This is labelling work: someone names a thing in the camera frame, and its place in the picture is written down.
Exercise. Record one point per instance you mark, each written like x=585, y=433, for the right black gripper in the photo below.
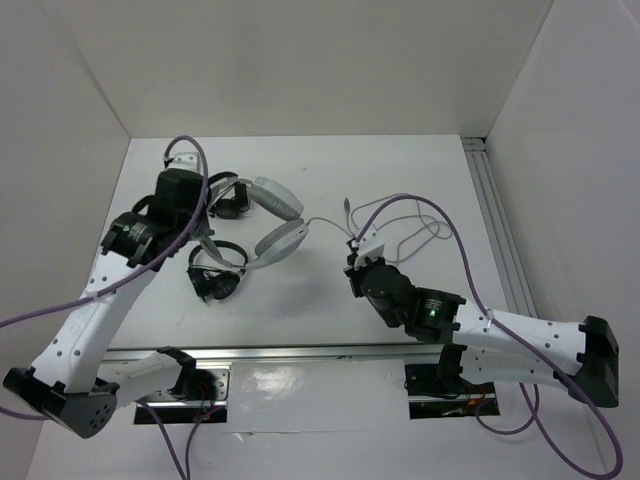
x=354, y=273

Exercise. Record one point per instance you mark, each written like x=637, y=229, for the white grey headphones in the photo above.
x=281, y=203

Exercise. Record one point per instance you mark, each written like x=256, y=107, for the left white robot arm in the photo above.
x=68, y=382

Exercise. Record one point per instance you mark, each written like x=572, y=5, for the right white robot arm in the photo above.
x=580, y=357

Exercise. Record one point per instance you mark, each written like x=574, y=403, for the black headphones far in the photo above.
x=229, y=198

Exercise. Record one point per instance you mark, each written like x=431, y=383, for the black headphones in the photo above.
x=229, y=198
x=214, y=283

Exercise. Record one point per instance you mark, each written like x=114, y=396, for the black headphones near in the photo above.
x=214, y=283

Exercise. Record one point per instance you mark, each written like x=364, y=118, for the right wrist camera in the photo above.
x=368, y=245

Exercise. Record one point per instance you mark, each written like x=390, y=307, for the aluminium rail front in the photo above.
x=409, y=352

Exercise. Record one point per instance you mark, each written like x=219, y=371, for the aluminium rail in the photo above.
x=506, y=255
x=409, y=352

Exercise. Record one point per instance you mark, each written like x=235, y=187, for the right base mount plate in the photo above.
x=430, y=397

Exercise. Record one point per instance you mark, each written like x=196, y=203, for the base mount plate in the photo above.
x=430, y=397
x=206, y=399

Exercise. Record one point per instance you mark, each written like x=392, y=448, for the aluminium rail right side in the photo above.
x=506, y=255

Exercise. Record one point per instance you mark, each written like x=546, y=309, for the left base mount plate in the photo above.
x=206, y=399

